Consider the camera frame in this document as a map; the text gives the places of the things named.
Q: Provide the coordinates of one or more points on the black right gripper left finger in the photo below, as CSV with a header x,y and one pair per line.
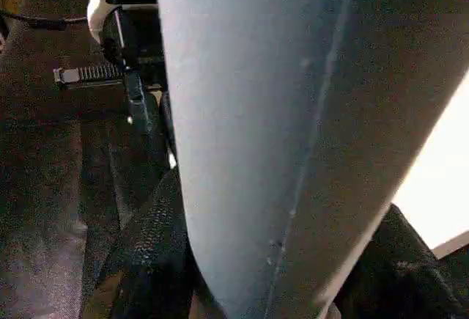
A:
x,y
146,275

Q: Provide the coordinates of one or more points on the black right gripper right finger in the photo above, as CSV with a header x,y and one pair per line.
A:
x,y
410,282

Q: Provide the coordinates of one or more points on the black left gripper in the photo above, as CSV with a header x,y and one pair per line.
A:
x,y
139,40

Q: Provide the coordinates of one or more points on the white plastic table top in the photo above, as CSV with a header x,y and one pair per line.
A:
x,y
440,180

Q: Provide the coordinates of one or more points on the white plastic table leg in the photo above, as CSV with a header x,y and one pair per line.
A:
x,y
278,114

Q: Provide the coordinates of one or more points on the black work mat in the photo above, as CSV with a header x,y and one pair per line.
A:
x,y
44,187

